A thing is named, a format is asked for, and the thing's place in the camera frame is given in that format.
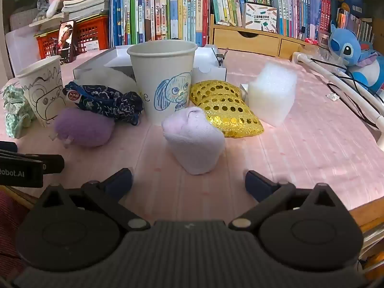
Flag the light pink folded sock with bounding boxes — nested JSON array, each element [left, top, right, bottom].
[[161, 106, 225, 175]]

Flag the white cardboard box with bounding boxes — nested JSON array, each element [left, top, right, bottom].
[[73, 45, 227, 88]]

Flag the black binder clip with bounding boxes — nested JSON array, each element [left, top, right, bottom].
[[211, 47, 229, 66]]

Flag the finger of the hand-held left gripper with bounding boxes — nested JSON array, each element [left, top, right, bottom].
[[42, 155, 65, 175]]

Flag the translucent plastic bin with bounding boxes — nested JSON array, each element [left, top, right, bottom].
[[4, 28, 41, 78]]

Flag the white foam block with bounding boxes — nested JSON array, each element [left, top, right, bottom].
[[247, 61, 297, 127]]

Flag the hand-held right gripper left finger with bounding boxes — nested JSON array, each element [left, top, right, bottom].
[[36, 168, 151, 232]]

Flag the gold sequin pouch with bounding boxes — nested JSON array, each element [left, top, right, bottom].
[[189, 80, 264, 138]]

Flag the small paper cup black drawing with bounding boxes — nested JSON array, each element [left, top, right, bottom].
[[16, 55, 67, 127]]

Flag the pencil print white box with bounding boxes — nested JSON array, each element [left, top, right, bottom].
[[241, 3, 278, 33]]

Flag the white lamp tube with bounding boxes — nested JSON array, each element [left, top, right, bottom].
[[292, 52, 384, 150]]

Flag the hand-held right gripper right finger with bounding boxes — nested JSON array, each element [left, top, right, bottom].
[[228, 170, 345, 231]]

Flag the blue patterned cloth pouch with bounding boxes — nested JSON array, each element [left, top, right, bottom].
[[64, 81, 144, 126]]

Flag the purple fluffy pouch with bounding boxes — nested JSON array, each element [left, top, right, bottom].
[[49, 107, 115, 148]]

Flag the stack of flat books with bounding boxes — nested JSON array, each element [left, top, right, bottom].
[[30, 0, 110, 29]]

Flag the black cable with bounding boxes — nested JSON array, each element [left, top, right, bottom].
[[310, 57, 381, 129]]

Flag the blue cartoon plush toy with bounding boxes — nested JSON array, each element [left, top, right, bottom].
[[328, 21, 384, 95]]

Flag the large paper cup blue drawing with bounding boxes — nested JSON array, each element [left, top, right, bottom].
[[127, 40, 198, 126]]

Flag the wooden drawer organizer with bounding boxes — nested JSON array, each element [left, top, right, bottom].
[[209, 13, 318, 60]]

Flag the red plastic basket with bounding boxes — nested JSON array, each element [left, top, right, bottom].
[[34, 15, 109, 60]]

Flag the dark photo print tin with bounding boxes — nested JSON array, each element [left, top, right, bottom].
[[57, 20, 77, 65]]

